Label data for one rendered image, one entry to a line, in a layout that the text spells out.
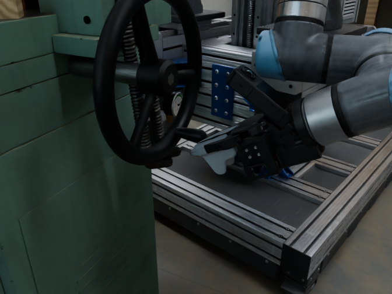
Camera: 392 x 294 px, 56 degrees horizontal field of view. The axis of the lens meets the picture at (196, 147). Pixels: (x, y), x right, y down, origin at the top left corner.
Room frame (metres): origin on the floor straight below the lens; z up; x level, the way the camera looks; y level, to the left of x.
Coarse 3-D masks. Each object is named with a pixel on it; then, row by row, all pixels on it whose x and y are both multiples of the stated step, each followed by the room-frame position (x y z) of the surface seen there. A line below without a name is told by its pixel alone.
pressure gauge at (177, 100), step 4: (176, 92) 0.87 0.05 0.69; (180, 92) 0.87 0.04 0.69; (172, 96) 0.85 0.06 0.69; (176, 96) 0.86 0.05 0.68; (180, 96) 0.88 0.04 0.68; (164, 100) 0.85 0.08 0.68; (168, 100) 0.85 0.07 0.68; (172, 100) 0.85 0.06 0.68; (176, 100) 0.86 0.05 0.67; (180, 100) 0.88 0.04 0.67; (164, 104) 0.85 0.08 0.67; (168, 104) 0.84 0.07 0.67; (172, 104) 0.84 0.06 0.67; (176, 104) 0.86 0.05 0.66; (180, 104) 0.88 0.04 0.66; (164, 108) 0.85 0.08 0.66; (168, 108) 0.84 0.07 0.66; (172, 108) 0.84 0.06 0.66; (176, 108) 0.86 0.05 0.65; (164, 112) 0.85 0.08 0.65; (168, 112) 0.85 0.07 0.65; (172, 112) 0.84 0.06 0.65; (176, 112) 0.86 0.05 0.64; (168, 116) 0.87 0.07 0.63; (168, 120) 0.87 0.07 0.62
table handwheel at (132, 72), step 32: (128, 0) 0.51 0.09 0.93; (192, 32) 0.67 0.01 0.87; (96, 64) 0.46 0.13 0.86; (128, 64) 0.60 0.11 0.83; (160, 64) 0.56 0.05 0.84; (192, 64) 0.69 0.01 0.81; (96, 96) 0.45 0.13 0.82; (160, 96) 0.56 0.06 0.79; (192, 96) 0.67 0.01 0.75; (128, 160) 0.49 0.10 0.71
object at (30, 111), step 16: (48, 80) 0.61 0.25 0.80; (64, 80) 0.64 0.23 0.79; (80, 80) 0.67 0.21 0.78; (0, 96) 0.52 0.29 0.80; (16, 96) 0.55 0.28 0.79; (32, 96) 0.57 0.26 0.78; (48, 96) 0.60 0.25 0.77; (64, 96) 0.63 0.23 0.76; (80, 96) 0.66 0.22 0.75; (0, 112) 0.52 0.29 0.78; (16, 112) 0.54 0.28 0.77; (32, 112) 0.57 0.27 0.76; (48, 112) 0.59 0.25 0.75; (64, 112) 0.62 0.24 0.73; (80, 112) 0.66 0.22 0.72; (0, 128) 0.51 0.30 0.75; (16, 128) 0.53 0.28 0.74; (32, 128) 0.56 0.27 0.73; (48, 128) 0.59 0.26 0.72; (0, 144) 0.51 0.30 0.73; (16, 144) 0.53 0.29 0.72
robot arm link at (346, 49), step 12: (336, 36) 0.55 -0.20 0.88; (348, 36) 0.55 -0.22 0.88; (360, 36) 0.55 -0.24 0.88; (372, 36) 0.55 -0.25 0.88; (384, 36) 0.54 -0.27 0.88; (336, 48) 0.53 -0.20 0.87; (348, 48) 0.53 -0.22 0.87; (360, 48) 0.52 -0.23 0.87; (372, 48) 0.52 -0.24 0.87; (384, 48) 0.50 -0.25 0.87; (336, 60) 0.53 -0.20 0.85; (348, 60) 0.52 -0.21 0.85; (360, 60) 0.51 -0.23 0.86; (336, 72) 0.53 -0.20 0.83; (348, 72) 0.52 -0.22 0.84
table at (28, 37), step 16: (160, 0) 0.93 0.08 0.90; (32, 16) 0.61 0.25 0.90; (48, 16) 0.63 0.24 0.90; (160, 16) 0.93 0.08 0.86; (0, 32) 0.54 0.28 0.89; (16, 32) 0.57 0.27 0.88; (32, 32) 0.59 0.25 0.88; (48, 32) 0.62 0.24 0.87; (0, 48) 0.54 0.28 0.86; (16, 48) 0.56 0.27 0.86; (32, 48) 0.59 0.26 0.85; (48, 48) 0.62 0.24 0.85; (64, 48) 0.61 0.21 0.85; (80, 48) 0.60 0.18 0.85; (0, 64) 0.53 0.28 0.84
